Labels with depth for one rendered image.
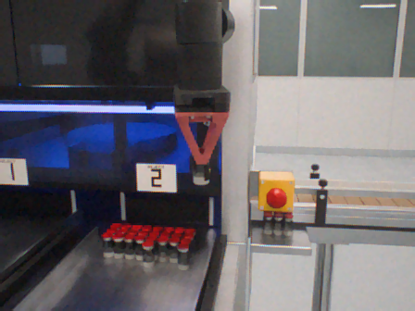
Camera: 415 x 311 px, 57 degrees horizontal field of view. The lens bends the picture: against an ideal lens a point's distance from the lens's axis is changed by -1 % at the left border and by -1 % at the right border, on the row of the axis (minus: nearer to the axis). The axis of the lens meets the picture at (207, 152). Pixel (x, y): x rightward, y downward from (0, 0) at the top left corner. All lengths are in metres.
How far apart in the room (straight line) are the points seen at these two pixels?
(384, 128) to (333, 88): 0.88
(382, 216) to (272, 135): 4.54
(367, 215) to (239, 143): 0.36
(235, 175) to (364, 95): 4.81
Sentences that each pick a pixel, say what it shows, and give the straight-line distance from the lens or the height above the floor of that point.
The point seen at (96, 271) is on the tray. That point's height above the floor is 0.88.
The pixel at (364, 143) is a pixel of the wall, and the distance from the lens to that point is 5.65.
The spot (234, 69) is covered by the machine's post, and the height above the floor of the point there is 1.24.
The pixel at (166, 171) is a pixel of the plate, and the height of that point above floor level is 1.03.
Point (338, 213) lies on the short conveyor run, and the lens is 0.95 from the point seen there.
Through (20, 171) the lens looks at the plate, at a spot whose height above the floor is 1.02.
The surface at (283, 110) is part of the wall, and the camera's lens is 5.41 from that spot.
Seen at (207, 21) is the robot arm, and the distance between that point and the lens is 0.48.
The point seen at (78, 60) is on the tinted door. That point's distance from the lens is 0.86.
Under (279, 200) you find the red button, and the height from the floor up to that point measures 1.00.
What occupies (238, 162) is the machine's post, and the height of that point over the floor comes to 1.06.
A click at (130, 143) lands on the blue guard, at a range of 0.82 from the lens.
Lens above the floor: 1.26
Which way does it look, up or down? 13 degrees down
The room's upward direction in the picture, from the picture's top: straight up
